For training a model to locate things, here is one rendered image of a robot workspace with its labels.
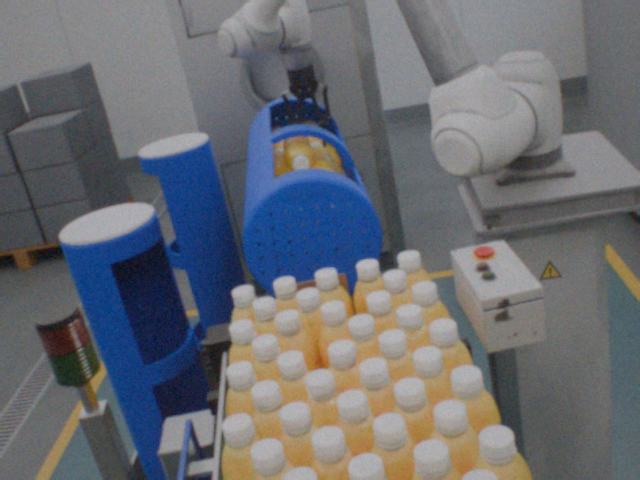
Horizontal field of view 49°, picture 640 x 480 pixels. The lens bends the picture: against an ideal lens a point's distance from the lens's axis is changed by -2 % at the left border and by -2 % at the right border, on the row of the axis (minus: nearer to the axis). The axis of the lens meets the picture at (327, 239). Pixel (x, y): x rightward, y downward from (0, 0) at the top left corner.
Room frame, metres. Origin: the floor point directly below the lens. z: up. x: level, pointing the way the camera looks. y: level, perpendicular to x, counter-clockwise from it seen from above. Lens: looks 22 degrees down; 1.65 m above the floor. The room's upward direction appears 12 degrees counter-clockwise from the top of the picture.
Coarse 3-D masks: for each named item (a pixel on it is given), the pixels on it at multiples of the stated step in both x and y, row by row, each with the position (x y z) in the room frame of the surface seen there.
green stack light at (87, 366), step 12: (84, 348) 0.88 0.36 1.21; (48, 360) 0.88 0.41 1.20; (60, 360) 0.86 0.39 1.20; (72, 360) 0.86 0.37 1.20; (84, 360) 0.87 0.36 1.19; (96, 360) 0.89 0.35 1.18; (60, 372) 0.86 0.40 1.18; (72, 372) 0.86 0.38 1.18; (84, 372) 0.87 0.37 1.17; (96, 372) 0.88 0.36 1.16; (60, 384) 0.87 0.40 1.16; (72, 384) 0.86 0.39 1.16
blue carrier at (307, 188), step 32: (256, 128) 2.04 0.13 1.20; (288, 128) 1.79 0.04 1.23; (320, 128) 1.81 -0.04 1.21; (256, 160) 1.69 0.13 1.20; (352, 160) 1.76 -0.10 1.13; (256, 192) 1.43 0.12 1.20; (288, 192) 1.35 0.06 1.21; (320, 192) 1.35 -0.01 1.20; (352, 192) 1.35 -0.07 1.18; (256, 224) 1.35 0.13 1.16; (288, 224) 1.35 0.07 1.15; (320, 224) 1.35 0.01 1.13; (352, 224) 1.35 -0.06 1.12; (256, 256) 1.35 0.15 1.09; (288, 256) 1.35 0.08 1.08; (320, 256) 1.35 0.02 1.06; (352, 256) 1.35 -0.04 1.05; (352, 288) 1.35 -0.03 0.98
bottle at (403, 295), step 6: (384, 288) 1.09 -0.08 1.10; (396, 288) 1.08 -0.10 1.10; (402, 288) 1.08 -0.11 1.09; (408, 288) 1.10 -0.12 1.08; (390, 294) 1.08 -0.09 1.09; (396, 294) 1.08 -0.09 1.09; (402, 294) 1.08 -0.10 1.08; (408, 294) 1.08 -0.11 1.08; (396, 300) 1.07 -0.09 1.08; (402, 300) 1.07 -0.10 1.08; (408, 300) 1.07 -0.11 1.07; (396, 306) 1.07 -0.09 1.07
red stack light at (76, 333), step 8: (80, 320) 0.89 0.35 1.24; (64, 328) 0.87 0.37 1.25; (72, 328) 0.87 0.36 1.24; (80, 328) 0.88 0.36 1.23; (40, 336) 0.87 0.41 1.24; (48, 336) 0.86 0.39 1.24; (56, 336) 0.86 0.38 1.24; (64, 336) 0.86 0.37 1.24; (72, 336) 0.87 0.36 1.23; (80, 336) 0.88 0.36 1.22; (88, 336) 0.90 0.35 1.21; (48, 344) 0.86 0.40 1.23; (56, 344) 0.86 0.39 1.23; (64, 344) 0.86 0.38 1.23; (72, 344) 0.87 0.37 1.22; (80, 344) 0.87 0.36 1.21; (48, 352) 0.87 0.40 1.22; (56, 352) 0.86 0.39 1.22; (64, 352) 0.86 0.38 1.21; (72, 352) 0.87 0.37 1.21
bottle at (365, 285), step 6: (360, 276) 1.16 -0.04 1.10; (372, 276) 1.14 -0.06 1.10; (378, 276) 1.14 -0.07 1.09; (360, 282) 1.15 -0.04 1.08; (366, 282) 1.14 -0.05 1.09; (372, 282) 1.14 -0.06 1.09; (378, 282) 1.14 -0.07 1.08; (360, 288) 1.14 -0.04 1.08; (366, 288) 1.14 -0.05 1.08; (372, 288) 1.13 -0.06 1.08; (378, 288) 1.13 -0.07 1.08; (354, 294) 1.16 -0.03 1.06; (360, 294) 1.14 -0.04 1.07; (366, 294) 1.13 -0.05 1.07; (354, 300) 1.15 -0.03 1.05; (360, 300) 1.14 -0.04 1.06; (366, 300) 1.13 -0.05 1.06; (360, 306) 1.13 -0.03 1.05; (366, 306) 1.13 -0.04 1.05; (360, 312) 1.14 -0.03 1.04; (366, 312) 1.13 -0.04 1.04
